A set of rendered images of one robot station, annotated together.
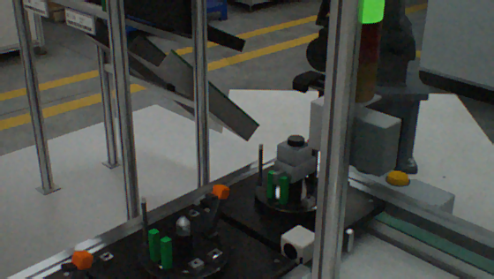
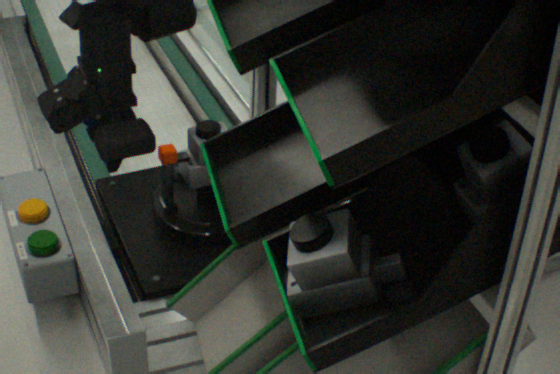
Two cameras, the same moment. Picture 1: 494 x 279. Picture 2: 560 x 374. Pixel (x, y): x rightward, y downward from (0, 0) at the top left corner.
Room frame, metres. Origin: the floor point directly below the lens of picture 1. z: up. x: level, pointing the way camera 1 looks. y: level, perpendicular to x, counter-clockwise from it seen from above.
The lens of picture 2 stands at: (1.77, 0.33, 1.66)
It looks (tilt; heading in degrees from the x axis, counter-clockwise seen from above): 35 degrees down; 201
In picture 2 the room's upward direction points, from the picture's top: 2 degrees clockwise
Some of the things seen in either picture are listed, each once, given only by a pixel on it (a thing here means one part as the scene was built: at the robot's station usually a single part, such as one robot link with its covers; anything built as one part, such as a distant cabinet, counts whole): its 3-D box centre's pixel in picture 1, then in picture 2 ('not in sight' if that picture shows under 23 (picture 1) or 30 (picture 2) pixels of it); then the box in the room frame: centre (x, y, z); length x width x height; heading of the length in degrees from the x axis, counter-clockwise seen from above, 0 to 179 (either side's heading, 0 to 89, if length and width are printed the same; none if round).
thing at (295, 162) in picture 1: (291, 158); (216, 149); (0.94, -0.08, 1.06); 0.08 x 0.04 x 0.07; 136
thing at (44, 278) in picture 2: not in sight; (36, 231); (1.04, -0.29, 0.93); 0.21 x 0.07 x 0.06; 46
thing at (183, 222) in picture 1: (183, 238); not in sight; (0.76, 0.10, 1.01); 0.24 x 0.24 x 0.13; 46
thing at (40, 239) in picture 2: not in sight; (43, 244); (1.09, -0.24, 0.96); 0.04 x 0.04 x 0.02
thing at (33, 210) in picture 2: not in sight; (33, 212); (1.04, -0.29, 0.96); 0.04 x 0.04 x 0.02
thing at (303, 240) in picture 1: (299, 245); not in sight; (0.81, -0.08, 0.97); 0.05 x 0.05 x 0.04; 46
